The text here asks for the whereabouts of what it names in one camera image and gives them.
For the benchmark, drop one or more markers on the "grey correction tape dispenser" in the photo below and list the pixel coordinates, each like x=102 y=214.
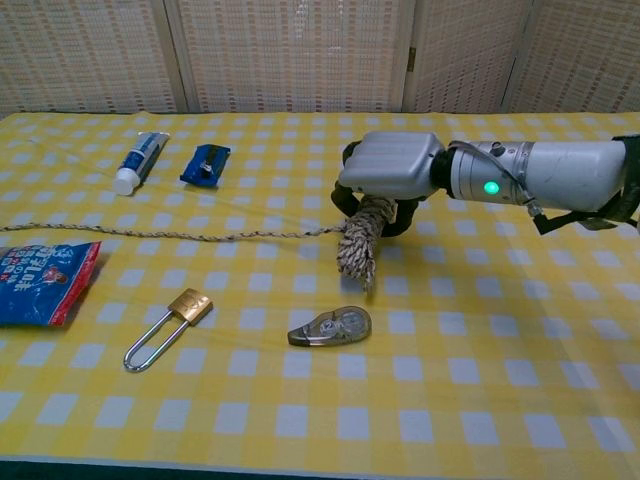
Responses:
x=332 y=327

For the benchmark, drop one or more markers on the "brass screen hinge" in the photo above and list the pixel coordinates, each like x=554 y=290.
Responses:
x=412 y=58

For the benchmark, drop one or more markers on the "woven beige folding screen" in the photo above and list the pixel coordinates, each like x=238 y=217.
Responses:
x=290 y=55

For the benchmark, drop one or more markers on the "small blue foil packet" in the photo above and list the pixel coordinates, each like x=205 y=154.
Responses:
x=205 y=167

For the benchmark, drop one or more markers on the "yellow white checkered tablecloth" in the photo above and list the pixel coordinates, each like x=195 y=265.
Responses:
x=450 y=325

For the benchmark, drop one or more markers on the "red blue snack bag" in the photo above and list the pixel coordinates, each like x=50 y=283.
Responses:
x=40 y=285

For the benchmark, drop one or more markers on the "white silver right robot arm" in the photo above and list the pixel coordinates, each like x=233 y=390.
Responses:
x=560 y=170

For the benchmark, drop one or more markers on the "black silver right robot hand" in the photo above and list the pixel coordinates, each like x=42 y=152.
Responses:
x=387 y=162

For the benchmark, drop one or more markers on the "blue white toothpaste tube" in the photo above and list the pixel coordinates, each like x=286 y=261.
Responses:
x=137 y=162

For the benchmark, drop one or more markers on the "brass long-shackle padlock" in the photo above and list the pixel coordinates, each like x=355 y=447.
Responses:
x=191 y=305

